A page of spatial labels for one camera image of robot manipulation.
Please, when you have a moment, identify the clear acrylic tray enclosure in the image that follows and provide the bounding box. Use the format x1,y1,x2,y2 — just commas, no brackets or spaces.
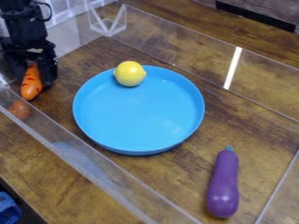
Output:
0,0,299,224

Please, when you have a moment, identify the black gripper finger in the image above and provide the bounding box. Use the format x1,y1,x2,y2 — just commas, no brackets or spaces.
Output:
35,52,59,88
5,55,27,82

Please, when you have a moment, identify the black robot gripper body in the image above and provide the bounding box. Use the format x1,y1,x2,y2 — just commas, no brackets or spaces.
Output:
0,0,57,63

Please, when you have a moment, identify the orange toy carrot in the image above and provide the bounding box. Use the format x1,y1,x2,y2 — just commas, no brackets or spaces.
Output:
22,62,43,101

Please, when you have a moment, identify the yellow toy lemon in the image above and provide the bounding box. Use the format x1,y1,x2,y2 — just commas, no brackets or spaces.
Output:
114,61,146,87

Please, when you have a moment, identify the purple toy eggplant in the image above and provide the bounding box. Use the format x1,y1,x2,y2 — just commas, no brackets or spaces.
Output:
206,146,240,219

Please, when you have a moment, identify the blue plastic object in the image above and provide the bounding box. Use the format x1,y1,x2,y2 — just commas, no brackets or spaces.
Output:
0,192,23,224

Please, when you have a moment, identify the white patterned curtain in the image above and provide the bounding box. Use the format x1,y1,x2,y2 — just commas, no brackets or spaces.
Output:
0,0,99,56

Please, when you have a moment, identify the blue round plate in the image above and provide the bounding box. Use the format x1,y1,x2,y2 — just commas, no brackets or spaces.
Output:
73,66,206,156

